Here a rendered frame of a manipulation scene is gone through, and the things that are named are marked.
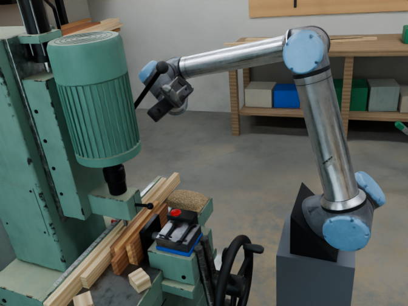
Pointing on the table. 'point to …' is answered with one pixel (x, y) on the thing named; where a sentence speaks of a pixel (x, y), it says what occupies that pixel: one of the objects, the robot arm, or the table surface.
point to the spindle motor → (96, 97)
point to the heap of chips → (186, 200)
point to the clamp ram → (150, 233)
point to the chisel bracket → (115, 203)
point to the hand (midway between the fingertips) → (169, 91)
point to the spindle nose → (115, 179)
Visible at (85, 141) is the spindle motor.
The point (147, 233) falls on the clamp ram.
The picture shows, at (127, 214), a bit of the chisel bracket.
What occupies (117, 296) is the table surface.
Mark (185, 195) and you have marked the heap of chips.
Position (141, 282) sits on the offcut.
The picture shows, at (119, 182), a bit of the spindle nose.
